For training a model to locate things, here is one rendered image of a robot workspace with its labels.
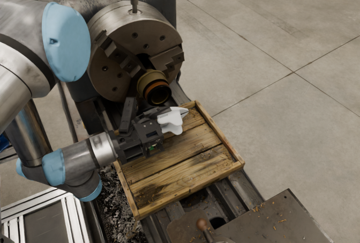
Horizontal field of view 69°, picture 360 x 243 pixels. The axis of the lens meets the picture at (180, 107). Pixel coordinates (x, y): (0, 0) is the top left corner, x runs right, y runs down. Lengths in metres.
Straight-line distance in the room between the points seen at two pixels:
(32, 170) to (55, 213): 0.88
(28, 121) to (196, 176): 0.47
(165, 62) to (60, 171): 0.42
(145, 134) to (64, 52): 0.28
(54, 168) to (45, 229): 1.00
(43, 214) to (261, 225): 1.22
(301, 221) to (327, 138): 1.57
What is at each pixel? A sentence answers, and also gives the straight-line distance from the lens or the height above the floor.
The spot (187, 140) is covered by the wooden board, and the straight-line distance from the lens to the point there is 0.88.
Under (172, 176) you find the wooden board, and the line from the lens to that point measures 0.82.
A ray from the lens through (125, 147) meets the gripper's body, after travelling 0.63.
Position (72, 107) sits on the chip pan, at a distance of 1.55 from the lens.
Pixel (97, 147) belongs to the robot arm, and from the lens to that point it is 0.62.
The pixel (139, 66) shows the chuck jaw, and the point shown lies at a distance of 0.75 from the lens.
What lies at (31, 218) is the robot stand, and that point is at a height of 0.21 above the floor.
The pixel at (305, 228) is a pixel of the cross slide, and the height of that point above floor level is 0.97.
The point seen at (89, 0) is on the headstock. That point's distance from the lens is 0.90.
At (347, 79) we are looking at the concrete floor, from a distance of 2.85.
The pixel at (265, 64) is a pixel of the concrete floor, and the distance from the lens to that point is 2.71.
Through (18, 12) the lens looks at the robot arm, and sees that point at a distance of 0.46.
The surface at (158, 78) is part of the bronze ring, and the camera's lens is 0.74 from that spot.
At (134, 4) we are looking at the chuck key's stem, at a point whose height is 1.26.
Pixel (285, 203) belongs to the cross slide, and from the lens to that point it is 0.74.
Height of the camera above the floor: 1.61
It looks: 48 degrees down
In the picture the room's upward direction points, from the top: straight up
